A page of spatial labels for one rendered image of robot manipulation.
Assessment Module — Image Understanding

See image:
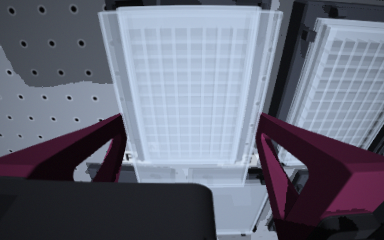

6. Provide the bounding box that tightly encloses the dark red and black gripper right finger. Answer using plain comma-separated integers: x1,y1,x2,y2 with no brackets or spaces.
255,112,384,240

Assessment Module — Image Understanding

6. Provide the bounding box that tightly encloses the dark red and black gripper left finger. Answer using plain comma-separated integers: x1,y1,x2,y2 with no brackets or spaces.
0,113,127,182

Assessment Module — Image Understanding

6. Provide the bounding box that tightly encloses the white rectangular plate lid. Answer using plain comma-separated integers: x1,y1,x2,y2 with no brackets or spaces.
98,8,283,188

